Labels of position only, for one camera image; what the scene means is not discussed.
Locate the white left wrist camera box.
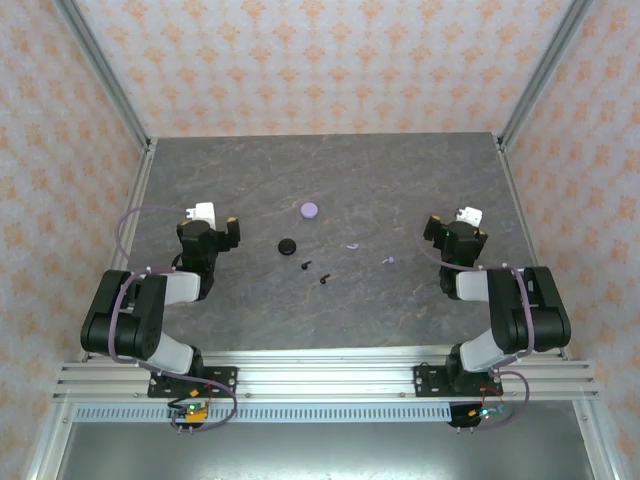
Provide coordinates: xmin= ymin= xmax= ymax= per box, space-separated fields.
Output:
xmin=185 ymin=201 xmax=218 ymax=229

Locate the aluminium mounting rail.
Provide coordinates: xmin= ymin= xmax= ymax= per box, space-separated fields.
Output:
xmin=52 ymin=348 xmax=600 ymax=402

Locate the right circuit board green light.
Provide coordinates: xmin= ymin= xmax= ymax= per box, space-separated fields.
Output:
xmin=468 ymin=404 xmax=511 ymax=421

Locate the grey slotted cable duct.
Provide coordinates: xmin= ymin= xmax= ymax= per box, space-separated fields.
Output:
xmin=73 ymin=404 xmax=454 ymax=425

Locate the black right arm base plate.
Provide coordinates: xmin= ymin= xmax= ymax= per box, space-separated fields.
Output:
xmin=413 ymin=364 xmax=501 ymax=399

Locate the aluminium table side rail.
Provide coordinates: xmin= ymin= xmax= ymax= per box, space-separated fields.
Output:
xmin=494 ymin=134 xmax=619 ymax=480
xmin=24 ymin=139 xmax=159 ymax=480

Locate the grey metal panel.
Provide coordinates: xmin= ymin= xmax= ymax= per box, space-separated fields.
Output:
xmin=54 ymin=422 xmax=596 ymax=480

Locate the left circuit board yellow connector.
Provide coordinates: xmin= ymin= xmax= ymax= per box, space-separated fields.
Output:
xmin=167 ymin=399 xmax=211 ymax=427

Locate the aluminium frame post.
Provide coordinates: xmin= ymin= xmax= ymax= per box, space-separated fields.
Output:
xmin=52 ymin=0 xmax=154 ymax=152
xmin=497 ymin=0 xmax=597 ymax=152

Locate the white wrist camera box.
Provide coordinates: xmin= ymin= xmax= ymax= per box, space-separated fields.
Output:
xmin=453 ymin=204 xmax=485 ymax=227
xmin=185 ymin=201 xmax=218 ymax=229

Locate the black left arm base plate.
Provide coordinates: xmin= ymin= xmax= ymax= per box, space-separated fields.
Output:
xmin=147 ymin=366 xmax=239 ymax=399

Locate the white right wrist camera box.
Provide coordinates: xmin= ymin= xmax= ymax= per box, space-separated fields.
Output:
xmin=453 ymin=204 xmax=485 ymax=227

